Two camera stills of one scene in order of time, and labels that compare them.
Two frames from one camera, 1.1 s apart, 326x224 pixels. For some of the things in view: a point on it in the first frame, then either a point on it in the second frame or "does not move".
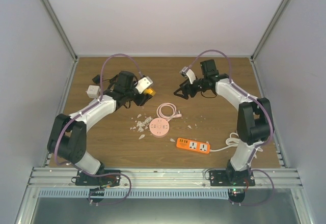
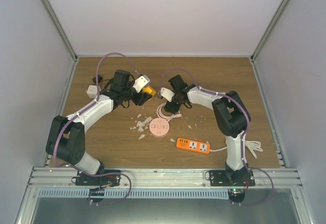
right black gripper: (185, 91) → (171, 108)
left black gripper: (143, 99) does not move
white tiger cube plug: (93, 91) does not move
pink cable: (174, 114) does not move
